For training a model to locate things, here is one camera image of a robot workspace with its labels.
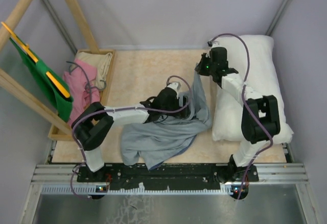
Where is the grey hanger in tray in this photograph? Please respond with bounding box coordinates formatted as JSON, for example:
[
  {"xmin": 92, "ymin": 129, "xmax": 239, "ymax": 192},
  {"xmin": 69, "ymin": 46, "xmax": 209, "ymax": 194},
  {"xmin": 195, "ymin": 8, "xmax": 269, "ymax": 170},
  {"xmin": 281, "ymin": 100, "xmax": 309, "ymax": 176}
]
[{"xmin": 67, "ymin": 61, "xmax": 107, "ymax": 103}]

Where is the white pillow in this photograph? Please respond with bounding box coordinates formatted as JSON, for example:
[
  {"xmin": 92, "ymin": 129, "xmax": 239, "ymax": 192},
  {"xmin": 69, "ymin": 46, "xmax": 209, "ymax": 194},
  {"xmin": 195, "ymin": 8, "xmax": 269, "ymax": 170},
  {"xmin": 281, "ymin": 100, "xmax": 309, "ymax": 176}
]
[{"xmin": 212, "ymin": 35, "xmax": 294, "ymax": 144}]

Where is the aluminium frame rail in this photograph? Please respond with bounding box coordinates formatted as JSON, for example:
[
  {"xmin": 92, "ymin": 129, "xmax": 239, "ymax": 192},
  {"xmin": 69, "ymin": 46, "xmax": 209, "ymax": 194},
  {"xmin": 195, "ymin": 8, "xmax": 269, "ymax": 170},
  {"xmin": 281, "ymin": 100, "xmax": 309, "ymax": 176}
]
[{"xmin": 259, "ymin": 0, "xmax": 293, "ymax": 45}]

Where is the pink garment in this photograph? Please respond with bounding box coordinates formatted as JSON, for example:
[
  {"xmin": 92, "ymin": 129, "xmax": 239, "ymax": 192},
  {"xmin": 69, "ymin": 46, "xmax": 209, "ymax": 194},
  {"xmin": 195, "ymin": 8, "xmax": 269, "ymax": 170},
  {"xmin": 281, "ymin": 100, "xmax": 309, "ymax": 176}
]
[{"xmin": 63, "ymin": 68, "xmax": 100, "ymax": 126}]

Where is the yellow plastic hanger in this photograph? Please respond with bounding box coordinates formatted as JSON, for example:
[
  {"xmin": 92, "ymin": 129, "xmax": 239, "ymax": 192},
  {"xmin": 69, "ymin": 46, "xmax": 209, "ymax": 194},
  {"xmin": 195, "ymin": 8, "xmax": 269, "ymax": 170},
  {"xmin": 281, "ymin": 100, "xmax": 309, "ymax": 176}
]
[{"xmin": 1, "ymin": 22, "xmax": 70, "ymax": 98}]

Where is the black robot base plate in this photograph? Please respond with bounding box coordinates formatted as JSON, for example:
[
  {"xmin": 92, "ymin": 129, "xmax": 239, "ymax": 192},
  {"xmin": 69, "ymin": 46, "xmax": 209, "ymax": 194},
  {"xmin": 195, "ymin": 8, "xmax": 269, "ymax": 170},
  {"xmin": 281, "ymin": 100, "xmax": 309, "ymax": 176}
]
[{"xmin": 77, "ymin": 163, "xmax": 246, "ymax": 190}]

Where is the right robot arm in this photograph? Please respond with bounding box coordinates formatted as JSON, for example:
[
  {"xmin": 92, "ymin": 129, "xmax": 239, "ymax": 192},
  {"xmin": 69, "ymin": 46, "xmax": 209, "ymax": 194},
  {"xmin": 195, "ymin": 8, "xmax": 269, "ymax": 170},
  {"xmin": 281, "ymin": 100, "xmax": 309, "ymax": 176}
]
[{"xmin": 195, "ymin": 47, "xmax": 281, "ymax": 183}]

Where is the beige cloth in tray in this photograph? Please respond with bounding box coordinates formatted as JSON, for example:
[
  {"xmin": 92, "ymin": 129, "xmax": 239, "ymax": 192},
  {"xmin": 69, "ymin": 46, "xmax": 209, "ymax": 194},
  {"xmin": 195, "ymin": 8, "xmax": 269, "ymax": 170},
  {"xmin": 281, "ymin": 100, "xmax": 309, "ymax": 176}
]
[{"xmin": 75, "ymin": 52, "xmax": 112, "ymax": 88}]

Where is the light blue pillowcase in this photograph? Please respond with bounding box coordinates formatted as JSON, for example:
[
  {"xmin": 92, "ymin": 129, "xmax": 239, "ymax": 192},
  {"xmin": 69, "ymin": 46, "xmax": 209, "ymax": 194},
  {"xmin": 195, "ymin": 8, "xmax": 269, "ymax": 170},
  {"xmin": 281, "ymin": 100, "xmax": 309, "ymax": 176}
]
[{"xmin": 120, "ymin": 72, "xmax": 212, "ymax": 170}]

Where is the white cable duct strip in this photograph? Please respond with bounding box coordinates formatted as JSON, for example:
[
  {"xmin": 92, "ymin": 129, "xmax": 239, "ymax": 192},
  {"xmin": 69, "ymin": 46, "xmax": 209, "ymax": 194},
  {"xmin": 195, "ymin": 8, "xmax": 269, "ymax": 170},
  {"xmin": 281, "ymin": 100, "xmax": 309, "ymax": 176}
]
[{"xmin": 41, "ymin": 184, "xmax": 240, "ymax": 196}]

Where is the green shirt on hanger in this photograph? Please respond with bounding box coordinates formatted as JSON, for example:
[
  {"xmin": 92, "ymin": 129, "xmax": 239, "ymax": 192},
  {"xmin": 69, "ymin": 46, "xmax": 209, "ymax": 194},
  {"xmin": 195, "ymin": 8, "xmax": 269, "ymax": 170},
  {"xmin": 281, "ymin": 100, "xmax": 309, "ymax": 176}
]
[{"xmin": 10, "ymin": 38, "xmax": 74, "ymax": 122}]

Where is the wooden tray box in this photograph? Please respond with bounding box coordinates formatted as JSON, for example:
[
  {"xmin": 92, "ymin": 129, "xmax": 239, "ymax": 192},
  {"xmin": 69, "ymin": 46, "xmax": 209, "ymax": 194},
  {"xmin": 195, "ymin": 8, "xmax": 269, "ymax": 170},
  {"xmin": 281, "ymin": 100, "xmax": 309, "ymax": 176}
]
[{"xmin": 63, "ymin": 50, "xmax": 115, "ymax": 125}]

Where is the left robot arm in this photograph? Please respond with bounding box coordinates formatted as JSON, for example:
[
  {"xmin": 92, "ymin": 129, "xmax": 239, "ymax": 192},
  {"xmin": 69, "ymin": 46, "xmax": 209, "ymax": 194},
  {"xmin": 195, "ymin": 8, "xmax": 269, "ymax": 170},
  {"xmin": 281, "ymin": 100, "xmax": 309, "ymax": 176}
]
[{"xmin": 72, "ymin": 84, "xmax": 191, "ymax": 182}]

